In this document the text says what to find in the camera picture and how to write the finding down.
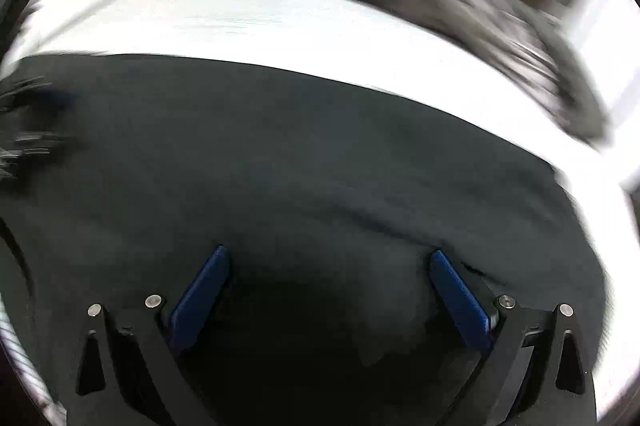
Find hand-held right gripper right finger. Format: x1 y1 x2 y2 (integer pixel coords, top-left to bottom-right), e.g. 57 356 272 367
429 249 599 426

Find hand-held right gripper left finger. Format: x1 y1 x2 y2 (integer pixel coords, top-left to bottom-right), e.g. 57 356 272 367
66 245 233 426

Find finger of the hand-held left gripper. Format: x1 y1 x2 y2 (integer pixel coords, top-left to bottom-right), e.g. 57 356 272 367
0 130 68 181
0 77 77 117

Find black pants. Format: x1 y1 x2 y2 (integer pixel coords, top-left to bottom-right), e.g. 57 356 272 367
0 51 609 426

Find white textured mattress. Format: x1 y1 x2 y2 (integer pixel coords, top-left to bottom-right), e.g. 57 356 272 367
0 0 637 426

